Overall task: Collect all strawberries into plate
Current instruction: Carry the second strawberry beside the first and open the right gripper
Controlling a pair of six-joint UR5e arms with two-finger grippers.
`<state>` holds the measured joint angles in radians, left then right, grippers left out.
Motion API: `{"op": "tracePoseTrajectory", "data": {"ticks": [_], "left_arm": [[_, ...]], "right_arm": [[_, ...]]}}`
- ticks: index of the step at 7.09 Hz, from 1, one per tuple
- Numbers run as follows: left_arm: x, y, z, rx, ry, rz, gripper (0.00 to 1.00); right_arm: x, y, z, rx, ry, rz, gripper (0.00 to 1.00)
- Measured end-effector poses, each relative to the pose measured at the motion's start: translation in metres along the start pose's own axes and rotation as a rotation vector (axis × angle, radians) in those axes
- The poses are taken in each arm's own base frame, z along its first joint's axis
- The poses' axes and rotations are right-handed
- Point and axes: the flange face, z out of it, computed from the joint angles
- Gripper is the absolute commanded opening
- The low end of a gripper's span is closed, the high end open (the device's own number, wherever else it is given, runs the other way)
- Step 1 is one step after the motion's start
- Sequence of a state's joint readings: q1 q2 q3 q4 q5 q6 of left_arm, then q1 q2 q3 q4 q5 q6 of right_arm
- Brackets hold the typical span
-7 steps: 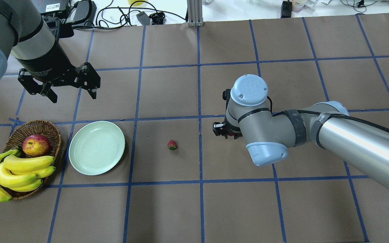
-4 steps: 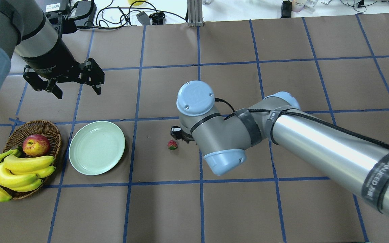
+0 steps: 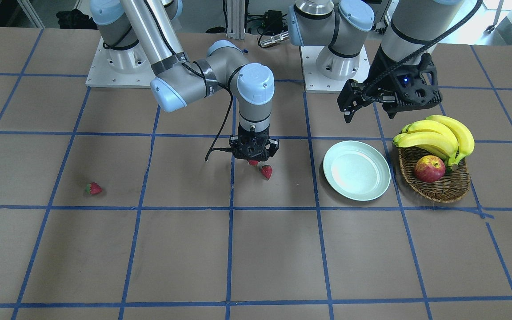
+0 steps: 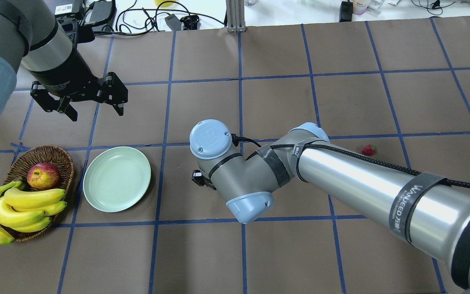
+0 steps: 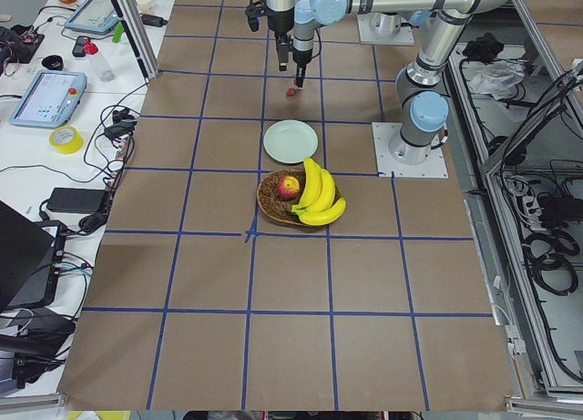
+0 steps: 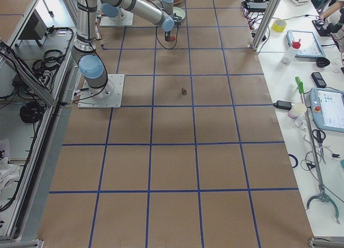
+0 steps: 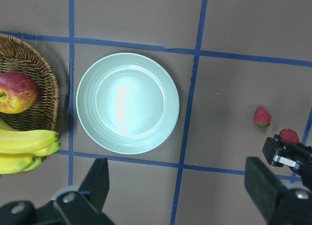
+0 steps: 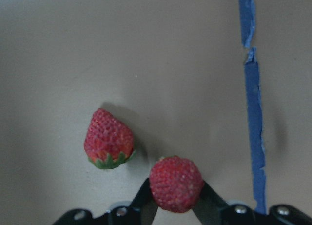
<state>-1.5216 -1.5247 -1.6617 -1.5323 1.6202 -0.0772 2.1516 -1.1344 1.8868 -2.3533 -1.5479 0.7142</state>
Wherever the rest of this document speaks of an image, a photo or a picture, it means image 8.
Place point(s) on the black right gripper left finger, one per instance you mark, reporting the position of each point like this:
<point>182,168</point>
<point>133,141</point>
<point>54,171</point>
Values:
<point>141,211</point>

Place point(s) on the red strawberry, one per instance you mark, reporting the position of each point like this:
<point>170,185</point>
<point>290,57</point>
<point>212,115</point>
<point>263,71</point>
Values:
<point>175,184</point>

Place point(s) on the strawberry with green leaves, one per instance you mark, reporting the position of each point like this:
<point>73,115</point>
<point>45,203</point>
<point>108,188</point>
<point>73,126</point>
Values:
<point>108,142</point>

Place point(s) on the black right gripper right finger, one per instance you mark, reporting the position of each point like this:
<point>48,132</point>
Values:
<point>211,209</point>

